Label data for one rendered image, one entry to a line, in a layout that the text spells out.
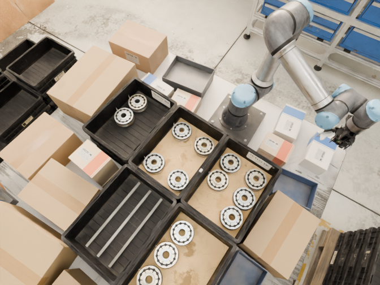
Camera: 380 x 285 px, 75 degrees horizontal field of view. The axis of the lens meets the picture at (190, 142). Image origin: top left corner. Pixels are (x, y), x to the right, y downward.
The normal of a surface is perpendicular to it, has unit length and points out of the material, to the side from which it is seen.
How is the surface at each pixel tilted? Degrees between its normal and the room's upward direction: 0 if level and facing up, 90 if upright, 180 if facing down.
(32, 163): 0
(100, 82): 0
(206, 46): 0
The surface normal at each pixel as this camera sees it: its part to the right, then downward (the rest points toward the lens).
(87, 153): 0.01, -0.43
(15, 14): 0.81, 0.34
